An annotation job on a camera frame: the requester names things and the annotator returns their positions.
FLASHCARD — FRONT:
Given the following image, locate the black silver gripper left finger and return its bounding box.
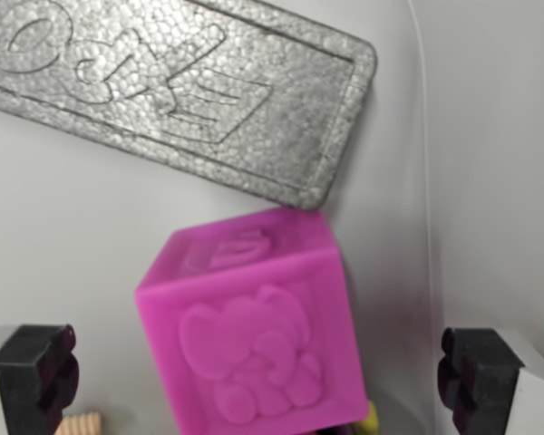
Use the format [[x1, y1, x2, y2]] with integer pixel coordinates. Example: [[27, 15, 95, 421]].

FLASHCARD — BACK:
[[0, 324, 80, 435]]

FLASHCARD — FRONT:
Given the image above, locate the black silver gripper right finger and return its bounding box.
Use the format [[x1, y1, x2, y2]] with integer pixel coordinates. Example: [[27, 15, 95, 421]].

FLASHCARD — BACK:
[[437, 327, 544, 435]]

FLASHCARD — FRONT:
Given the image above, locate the magenta rubber elephant cube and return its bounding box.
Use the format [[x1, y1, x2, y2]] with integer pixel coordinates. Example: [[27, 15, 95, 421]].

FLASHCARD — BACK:
[[134, 207, 369, 435]]

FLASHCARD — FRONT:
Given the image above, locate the grey plastic bin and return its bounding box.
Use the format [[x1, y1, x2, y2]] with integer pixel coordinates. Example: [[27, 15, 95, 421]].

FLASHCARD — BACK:
[[0, 0, 544, 435]]

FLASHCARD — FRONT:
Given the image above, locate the grey styrofoam block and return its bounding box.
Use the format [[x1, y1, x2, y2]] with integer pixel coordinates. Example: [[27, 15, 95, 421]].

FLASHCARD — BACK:
[[0, 0, 378, 213]]

